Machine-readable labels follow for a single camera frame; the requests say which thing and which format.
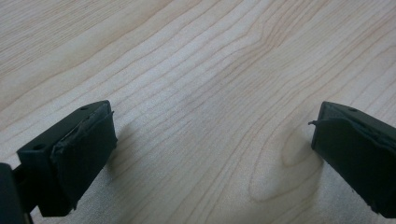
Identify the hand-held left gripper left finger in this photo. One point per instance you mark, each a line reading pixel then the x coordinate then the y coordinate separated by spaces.
pixel 71 155

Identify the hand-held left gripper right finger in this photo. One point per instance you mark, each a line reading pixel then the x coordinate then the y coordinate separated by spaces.
pixel 355 155

